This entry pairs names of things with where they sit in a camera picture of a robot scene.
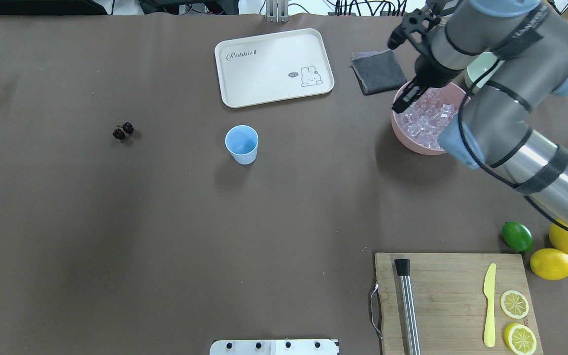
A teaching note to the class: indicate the dark red cherry pair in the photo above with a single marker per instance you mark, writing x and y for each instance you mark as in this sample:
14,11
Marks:
123,130

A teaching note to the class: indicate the lemon slice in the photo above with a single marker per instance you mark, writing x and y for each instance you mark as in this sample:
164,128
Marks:
520,339
514,304

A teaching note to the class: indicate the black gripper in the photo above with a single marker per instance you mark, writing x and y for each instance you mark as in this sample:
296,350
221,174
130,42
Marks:
430,73

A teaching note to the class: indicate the steel muddler black tip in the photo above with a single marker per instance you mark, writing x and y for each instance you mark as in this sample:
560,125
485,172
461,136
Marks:
408,304

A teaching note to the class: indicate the cream rabbit tray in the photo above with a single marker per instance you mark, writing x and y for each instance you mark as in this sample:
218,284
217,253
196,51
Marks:
273,67

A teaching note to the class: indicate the mint green bowl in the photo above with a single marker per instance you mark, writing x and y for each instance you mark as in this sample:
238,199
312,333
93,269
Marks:
479,67

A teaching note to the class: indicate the yellow plastic knife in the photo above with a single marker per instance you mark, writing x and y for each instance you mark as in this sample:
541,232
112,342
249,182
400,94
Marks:
489,281

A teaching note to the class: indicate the grey folded cloth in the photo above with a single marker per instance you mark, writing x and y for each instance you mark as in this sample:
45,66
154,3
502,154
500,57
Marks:
378,71

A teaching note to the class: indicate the yellow lemon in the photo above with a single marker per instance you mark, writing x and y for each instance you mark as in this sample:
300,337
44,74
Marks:
550,264
558,237

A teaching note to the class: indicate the wooden cutting board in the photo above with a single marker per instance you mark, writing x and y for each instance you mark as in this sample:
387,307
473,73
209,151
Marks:
449,302

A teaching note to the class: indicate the white camera pillar base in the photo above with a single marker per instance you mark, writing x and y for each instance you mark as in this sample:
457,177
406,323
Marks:
276,347

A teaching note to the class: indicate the light blue plastic cup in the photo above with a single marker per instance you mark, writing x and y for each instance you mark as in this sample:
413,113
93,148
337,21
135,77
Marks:
242,143

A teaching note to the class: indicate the green lime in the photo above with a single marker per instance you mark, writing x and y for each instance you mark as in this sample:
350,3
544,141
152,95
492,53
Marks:
517,236

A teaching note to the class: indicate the pink bowl of ice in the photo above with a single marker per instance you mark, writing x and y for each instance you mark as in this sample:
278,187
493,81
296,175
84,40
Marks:
419,126

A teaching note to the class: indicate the aluminium frame post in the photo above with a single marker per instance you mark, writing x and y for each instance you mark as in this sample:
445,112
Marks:
276,11

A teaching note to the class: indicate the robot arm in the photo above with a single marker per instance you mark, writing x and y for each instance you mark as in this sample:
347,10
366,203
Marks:
530,42

